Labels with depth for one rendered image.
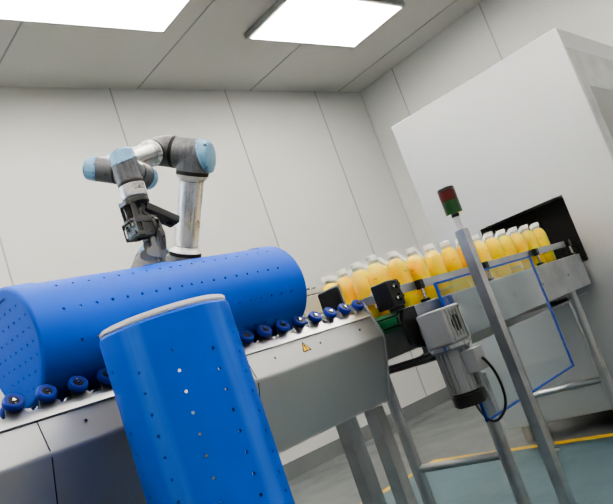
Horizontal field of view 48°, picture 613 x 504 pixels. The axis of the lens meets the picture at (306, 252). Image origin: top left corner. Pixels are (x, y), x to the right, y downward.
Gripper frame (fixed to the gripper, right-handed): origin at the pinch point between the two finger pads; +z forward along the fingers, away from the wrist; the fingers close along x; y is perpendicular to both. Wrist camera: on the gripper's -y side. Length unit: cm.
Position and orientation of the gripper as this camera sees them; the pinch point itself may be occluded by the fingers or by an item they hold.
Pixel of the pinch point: (163, 264)
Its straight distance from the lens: 199.9
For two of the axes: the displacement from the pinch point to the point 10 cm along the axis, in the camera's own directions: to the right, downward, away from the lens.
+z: 3.3, 9.3, -1.4
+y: -6.5, 1.2, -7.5
